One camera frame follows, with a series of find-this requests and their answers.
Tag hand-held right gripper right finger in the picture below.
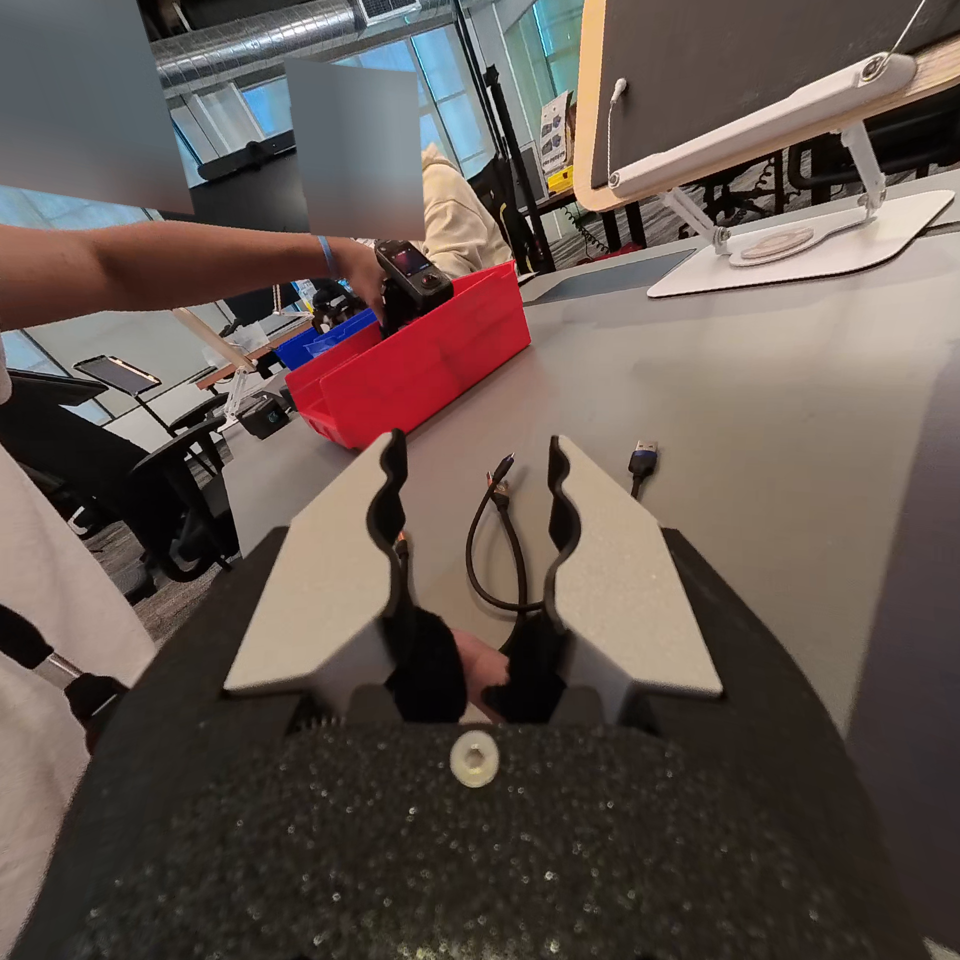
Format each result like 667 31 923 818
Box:
543 433 725 720

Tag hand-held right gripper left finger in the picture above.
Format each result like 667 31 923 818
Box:
222 429 412 714

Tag red storage bin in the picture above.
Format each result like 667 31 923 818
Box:
285 261 534 451

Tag black USB cable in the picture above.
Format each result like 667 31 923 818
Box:
393 450 530 654
465 438 665 612

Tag person's left forearm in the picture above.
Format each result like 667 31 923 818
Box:
0 219 335 331

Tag grey desk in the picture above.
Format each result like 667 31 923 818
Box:
221 168 960 931

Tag person's left hand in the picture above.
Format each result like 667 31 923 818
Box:
332 240 387 312

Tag person's right hand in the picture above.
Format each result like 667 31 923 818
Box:
453 630 513 725

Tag black device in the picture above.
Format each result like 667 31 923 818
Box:
238 397 290 441

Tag black office chair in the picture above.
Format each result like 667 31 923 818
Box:
0 367 241 601

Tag white tablet stand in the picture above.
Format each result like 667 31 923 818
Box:
607 52 955 301
225 365 260 421

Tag white printed carton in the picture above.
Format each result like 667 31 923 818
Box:
540 93 575 170

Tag white shirt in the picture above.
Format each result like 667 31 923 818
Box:
0 360 159 924

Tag black coiled cable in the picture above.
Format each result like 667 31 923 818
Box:
564 204 601 256

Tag silver ventilation duct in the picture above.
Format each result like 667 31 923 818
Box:
153 0 459 95

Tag black strap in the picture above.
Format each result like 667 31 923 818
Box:
0 603 129 751

